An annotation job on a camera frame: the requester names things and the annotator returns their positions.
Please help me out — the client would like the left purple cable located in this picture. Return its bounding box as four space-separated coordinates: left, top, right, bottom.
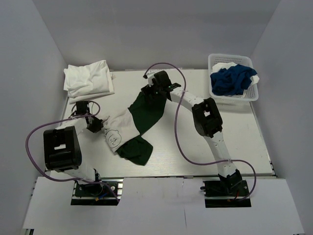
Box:
25 100 120 204

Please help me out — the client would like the purple cable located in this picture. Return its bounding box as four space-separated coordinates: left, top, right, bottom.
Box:
143 62 257 203
25 100 120 204

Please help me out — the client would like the folded white t-shirt stack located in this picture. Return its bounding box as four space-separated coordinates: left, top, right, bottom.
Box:
64 60 114 101

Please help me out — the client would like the blue t-shirt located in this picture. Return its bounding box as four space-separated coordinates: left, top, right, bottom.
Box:
210 64 259 96

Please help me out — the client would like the white plastic basket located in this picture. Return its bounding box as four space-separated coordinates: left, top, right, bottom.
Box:
208 53 259 105

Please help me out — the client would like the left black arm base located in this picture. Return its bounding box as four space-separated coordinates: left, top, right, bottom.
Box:
70 180 122 206

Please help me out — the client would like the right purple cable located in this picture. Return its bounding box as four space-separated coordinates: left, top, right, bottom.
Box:
143 62 257 203

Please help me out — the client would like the white and green raglan t-shirt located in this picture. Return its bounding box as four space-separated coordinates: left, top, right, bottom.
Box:
99 92 167 166

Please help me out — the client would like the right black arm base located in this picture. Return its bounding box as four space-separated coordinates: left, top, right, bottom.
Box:
200 180 251 208

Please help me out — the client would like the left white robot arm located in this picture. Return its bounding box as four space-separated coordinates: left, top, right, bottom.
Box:
43 101 103 195

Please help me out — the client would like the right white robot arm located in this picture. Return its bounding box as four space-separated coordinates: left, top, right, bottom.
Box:
141 70 242 195

